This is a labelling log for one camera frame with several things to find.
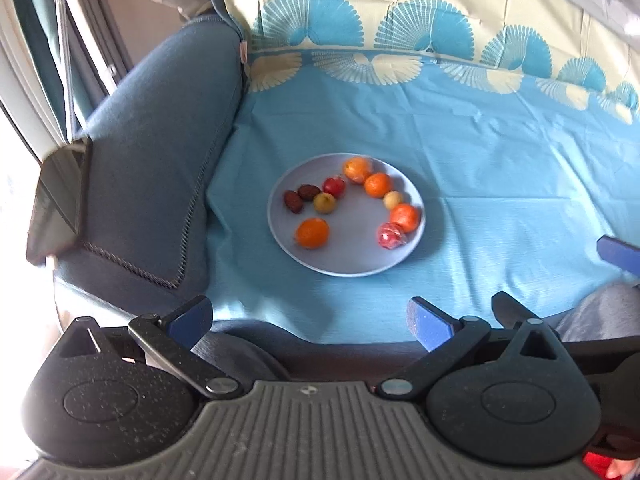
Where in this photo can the pink fruit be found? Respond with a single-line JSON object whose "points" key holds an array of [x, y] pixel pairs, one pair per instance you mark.
{"points": [[390, 236]]}

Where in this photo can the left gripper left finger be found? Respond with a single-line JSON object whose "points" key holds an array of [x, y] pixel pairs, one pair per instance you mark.
{"points": [[167, 342]]}

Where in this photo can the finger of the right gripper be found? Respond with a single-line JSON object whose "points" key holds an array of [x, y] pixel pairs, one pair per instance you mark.
{"points": [[624, 256], [509, 312]]}

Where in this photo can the orange-pink fruit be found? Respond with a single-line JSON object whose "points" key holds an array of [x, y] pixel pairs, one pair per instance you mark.
{"points": [[378, 185], [357, 169]]}

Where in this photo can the light blue round plate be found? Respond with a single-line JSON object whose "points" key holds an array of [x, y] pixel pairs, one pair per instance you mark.
{"points": [[352, 250]]}

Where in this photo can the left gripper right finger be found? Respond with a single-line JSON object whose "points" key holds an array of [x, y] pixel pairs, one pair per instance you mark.
{"points": [[449, 342]]}

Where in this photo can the dark tablet on armrest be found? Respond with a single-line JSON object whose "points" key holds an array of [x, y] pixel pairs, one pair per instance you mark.
{"points": [[59, 211]]}

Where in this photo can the small red fruit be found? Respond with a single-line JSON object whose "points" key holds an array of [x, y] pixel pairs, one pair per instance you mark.
{"points": [[335, 186]]}

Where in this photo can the beige longan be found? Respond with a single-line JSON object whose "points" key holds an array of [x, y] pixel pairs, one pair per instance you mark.
{"points": [[393, 199], [324, 203]]}

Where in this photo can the orange tangerine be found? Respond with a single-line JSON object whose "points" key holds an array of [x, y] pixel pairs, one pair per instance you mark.
{"points": [[312, 233]]}

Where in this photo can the dark red jujube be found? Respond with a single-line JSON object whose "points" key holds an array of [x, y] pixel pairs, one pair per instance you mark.
{"points": [[293, 202], [307, 192]]}

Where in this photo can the person right hand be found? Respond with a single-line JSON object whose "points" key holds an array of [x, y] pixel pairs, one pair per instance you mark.
{"points": [[622, 469]]}

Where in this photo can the blue sofa armrest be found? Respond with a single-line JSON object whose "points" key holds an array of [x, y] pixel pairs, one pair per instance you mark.
{"points": [[156, 142]]}

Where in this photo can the blue patterned sofa cloth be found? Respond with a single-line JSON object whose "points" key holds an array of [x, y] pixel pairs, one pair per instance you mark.
{"points": [[516, 120]]}

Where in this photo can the orange fruit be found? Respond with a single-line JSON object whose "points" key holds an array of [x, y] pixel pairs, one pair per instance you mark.
{"points": [[406, 216]]}

